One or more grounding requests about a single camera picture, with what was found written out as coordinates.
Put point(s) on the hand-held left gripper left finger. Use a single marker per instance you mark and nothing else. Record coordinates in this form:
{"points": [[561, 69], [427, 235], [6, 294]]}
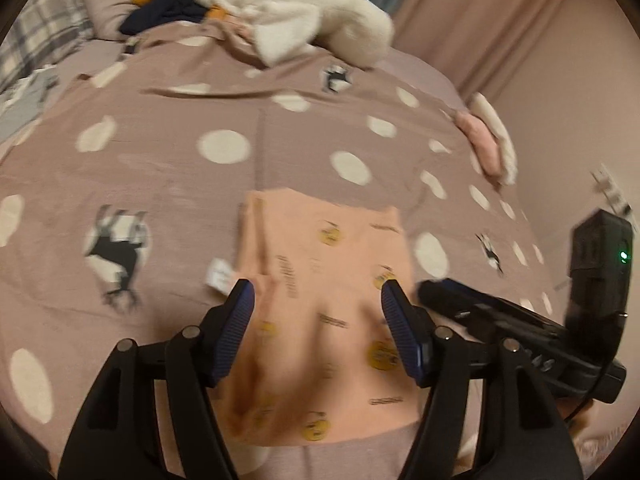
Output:
{"points": [[232, 330]]}

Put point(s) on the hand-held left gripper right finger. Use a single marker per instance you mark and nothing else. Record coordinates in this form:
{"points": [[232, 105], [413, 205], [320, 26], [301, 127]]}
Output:
{"points": [[402, 335]]}

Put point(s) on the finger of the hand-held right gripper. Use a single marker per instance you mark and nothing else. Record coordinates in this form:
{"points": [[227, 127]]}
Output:
{"points": [[500, 332], [520, 312]]}

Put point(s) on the peach printed small garment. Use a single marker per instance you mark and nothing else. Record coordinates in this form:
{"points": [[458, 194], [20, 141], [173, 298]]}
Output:
{"points": [[320, 270]]}

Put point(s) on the mauve polka-dot duvet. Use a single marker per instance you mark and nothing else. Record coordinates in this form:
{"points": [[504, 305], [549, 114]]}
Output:
{"points": [[175, 200]]}

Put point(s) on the person's beige fuzzy clothing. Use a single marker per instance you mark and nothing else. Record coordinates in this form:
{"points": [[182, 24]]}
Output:
{"points": [[600, 447]]}

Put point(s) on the pink and white plush pillow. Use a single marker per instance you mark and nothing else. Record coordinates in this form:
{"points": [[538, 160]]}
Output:
{"points": [[502, 135]]}

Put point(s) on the pink curtain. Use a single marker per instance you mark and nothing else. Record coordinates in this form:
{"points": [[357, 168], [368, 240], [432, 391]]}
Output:
{"points": [[475, 20]]}

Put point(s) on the light blue cloth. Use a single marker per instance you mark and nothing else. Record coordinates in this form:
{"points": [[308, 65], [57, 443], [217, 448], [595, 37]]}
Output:
{"points": [[25, 105]]}

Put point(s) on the navy cloth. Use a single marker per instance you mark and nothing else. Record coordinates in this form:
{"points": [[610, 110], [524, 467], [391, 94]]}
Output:
{"points": [[160, 12]]}

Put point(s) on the white plush toy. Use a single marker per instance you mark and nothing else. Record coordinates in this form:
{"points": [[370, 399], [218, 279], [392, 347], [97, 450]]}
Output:
{"points": [[310, 10]]}

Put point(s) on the mauve pillow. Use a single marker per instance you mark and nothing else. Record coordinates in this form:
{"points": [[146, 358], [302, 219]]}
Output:
{"points": [[107, 5]]}

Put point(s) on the plaid pillow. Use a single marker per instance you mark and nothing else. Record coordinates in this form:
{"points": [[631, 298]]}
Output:
{"points": [[45, 30]]}

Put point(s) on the white wall socket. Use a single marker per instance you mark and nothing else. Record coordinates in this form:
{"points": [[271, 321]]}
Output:
{"points": [[611, 191]]}

